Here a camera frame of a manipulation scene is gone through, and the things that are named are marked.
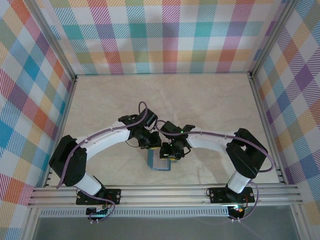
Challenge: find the aluminium corner frame post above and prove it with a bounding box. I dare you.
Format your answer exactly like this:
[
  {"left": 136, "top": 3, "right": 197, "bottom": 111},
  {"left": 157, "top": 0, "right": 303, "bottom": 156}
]
[
  {"left": 26, "top": 0, "right": 78, "bottom": 81},
  {"left": 249, "top": 0, "right": 301, "bottom": 76}
]

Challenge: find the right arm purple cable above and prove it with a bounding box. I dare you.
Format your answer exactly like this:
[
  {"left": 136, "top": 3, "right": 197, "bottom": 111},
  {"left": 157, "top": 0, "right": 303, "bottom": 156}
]
[{"left": 156, "top": 119, "right": 276, "bottom": 223}]

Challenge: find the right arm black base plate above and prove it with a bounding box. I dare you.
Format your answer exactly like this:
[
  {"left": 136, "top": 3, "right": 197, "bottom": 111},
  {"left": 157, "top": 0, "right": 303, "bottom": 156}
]
[{"left": 208, "top": 186, "right": 256, "bottom": 204}]

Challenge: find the left controller circuit board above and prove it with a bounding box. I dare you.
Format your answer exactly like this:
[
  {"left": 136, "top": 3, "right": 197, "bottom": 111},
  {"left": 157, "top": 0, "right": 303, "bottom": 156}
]
[{"left": 86, "top": 206, "right": 111, "bottom": 217}]

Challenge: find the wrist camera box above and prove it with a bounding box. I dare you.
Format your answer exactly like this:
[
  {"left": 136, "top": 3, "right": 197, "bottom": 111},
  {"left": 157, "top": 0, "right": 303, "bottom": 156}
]
[
  {"left": 142, "top": 108, "right": 159, "bottom": 126},
  {"left": 159, "top": 121, "right": 183, "bottom": 138}
]

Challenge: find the aluminium mounting rail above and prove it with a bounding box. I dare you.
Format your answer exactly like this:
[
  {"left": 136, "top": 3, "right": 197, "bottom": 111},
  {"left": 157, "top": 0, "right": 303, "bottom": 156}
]
[{"left": 26, "top": 184, "right": 305, "bottom": 208}]

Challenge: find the teal leather card holder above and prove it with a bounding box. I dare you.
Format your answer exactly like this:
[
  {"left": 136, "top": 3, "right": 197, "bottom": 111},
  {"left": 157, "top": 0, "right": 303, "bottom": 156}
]
[{"left": 146, "top": 149, "right": 172, "bottom": 172}]

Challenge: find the aluminium frame leg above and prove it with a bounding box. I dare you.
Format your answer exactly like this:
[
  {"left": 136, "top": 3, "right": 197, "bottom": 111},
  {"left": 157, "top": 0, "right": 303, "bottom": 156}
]
[
  {"left": 291, "top": 204, "right": 311, "bottom": 240},
  {"left": 21, "top": 207, "right": 41, "bottom": 240}
]

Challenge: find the controller circuit board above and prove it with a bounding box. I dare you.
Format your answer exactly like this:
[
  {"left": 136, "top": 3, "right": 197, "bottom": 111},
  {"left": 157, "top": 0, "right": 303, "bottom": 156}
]
[
  {"left": 86, "top": 206, "right": 111, "bottom": 217},
  {"left": 229, "top": 203, "right": 247, "bottom": 218}
]

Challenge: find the grey slotted cable duct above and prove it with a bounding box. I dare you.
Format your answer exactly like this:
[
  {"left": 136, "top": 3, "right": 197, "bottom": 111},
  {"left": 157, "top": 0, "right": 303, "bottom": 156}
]
[{"left": 38, "top": 208, "right": 231, "bottom": 218}]

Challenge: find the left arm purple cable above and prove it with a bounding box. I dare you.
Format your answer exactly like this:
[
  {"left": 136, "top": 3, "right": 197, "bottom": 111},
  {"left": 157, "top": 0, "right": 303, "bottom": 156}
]
[{"left": 56, "top": 100, "right": 151, "bottom": 225}]

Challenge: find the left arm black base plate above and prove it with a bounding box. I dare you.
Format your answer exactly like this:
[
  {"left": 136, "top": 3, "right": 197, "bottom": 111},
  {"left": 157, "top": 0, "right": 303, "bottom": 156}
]
[{"left": 75, "top": 188, "right": 122, "bottom": 206}]

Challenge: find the aluminium table side rail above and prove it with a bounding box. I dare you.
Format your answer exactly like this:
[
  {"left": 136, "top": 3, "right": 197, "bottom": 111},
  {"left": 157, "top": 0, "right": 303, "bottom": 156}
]
[
  {"left": 43, "top": 74, "right": 78, "bottom": 188},
  {"left": 248, "top": 72, "right": 287, "bottom": 185}
]

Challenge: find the right controller circuit board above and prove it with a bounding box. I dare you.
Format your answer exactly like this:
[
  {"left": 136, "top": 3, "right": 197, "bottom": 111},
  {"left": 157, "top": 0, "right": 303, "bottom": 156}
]
[{"left": 229, "top": 203, "right": 247, "bottom": 218}]

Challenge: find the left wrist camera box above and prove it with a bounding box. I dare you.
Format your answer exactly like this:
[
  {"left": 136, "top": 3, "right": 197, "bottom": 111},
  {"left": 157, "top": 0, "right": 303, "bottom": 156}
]
[{"left": 142, "top": 108, "right": 159, "bottom": 126}]

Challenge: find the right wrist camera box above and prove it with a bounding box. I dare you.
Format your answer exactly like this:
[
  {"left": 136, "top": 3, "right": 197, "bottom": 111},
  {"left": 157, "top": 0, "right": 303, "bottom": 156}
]
[{"left": 159, "top": 121, "right": 183, "bottom": 138}]

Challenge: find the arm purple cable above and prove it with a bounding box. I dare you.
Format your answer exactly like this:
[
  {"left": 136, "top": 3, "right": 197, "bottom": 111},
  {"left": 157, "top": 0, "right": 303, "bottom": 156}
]
[
  {"left": 156, "top": 119, "right": 276, "bottom": 223},
  {"left": 56, "top": 100, "right": 151, "bottom": 225}
]

